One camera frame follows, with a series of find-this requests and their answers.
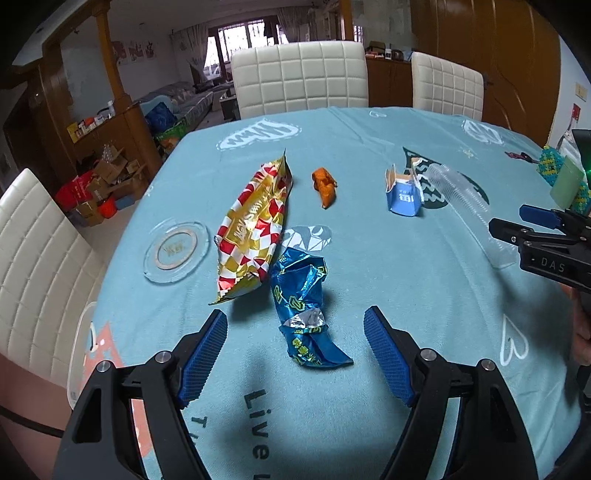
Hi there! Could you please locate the small blue torn carton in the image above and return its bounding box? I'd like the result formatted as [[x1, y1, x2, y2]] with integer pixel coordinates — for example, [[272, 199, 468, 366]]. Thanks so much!
[[385, 157, 424, 217]]

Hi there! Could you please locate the clear glass ashtray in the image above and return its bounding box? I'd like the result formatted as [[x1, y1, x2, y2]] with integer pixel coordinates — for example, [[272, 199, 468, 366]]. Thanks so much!
[[143, 220, 212, 283]]

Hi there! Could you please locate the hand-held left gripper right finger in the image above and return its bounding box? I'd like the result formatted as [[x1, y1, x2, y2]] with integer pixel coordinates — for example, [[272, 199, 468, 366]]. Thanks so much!
[[363, 305, 541, 480]]

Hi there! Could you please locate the person's right hand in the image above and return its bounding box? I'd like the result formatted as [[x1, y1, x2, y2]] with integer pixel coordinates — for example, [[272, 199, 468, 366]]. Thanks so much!
[[561, 282, 591, 398]]

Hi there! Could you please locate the patterned sheer curtain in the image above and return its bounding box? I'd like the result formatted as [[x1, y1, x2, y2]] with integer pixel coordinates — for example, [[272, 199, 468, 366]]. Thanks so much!
[[277, 7, 315, 44], [185, 25, 214, 81]]

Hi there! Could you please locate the pile of cardboard boxes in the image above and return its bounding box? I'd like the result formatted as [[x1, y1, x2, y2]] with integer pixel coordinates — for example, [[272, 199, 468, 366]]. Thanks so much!
[[74, 148, 148, 217]]

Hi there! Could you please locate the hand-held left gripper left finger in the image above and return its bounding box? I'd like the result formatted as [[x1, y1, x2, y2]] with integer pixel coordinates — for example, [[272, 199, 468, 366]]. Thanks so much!
[[51, 309, 229, 480]]

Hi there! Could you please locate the row of boxes and bottles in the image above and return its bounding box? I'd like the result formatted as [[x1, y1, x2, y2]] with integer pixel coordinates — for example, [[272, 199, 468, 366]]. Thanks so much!
[[67, 102, 116, 139]]

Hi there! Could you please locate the glass bottle with red cap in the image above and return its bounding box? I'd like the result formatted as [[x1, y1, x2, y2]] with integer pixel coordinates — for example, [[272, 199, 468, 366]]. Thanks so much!
[[558, 104, 581, 155]]

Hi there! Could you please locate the blue cushion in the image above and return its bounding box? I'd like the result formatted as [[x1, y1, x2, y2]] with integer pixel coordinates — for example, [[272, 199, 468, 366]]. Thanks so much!
[[147, 102, 178, 134]]

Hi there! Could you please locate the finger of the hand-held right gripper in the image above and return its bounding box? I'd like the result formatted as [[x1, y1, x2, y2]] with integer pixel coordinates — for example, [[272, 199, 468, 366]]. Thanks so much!
[[519, 204, 566, 229], [488, 218, 578, 252]]

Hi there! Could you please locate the green thermos flask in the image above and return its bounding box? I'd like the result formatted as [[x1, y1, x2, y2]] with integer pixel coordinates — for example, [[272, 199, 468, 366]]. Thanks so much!
[[551, 157, 583, 210]]

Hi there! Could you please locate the barred window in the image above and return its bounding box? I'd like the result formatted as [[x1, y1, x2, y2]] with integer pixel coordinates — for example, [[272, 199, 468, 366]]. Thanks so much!
[[205, 21, 278, 65]]

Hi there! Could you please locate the orange crumpled wrapper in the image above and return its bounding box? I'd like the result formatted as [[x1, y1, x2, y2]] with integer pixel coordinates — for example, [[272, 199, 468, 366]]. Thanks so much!
[[311, 167, 339, 209]]

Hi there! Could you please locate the grey patterned sofa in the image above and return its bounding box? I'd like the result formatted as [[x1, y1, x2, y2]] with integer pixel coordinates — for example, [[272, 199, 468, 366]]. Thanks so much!
[[139, 82, 215, 134]]

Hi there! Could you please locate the clutter of small containers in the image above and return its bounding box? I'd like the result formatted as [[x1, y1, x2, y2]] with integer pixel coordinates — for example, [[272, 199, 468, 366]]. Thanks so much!
[[367, 41, 414, 61]]

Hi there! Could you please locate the row of wall pictures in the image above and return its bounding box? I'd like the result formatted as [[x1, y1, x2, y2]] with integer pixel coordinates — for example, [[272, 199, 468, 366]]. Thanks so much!
[[111, 39, 158, 63]]

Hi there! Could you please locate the wooden door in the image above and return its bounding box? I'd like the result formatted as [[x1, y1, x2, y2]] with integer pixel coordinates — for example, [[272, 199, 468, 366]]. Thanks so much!
[[480, 0, 561, 136]]

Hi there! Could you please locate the red shopping bag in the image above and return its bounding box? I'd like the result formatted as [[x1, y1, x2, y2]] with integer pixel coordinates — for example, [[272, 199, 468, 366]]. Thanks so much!
[[55, 173, 95, 208]]

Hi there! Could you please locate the cream quilted leather chair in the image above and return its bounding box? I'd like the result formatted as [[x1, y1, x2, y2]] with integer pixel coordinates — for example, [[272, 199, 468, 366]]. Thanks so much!
[[0, 168, 105, 393], [230, 41, 370, 121], [411, 52, 485, 121]]

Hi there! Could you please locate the green patterned bag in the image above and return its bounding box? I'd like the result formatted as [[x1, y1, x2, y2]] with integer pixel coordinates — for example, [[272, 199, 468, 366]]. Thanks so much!
[[154, 124, 185, 155]]

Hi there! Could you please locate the blue foil wrapper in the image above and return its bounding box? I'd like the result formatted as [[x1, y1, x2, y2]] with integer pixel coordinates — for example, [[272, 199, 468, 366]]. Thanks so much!
[[270, 247, 354, 368]]

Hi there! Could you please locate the gold red snack bag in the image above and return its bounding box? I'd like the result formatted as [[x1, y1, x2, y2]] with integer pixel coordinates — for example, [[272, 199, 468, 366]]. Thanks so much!
[[209, 148, 294, 305]]

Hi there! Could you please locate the yellow green beaded tissue box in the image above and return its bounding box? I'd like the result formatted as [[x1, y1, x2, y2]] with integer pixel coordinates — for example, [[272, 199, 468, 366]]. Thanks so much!
[[537, 145, 591, 213]]

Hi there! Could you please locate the low wooden divider cabinet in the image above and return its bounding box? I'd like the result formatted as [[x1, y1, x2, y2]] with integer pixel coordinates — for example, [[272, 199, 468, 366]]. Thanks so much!
[[367, 58, 414, 108], [69, 104, 162, 185]]

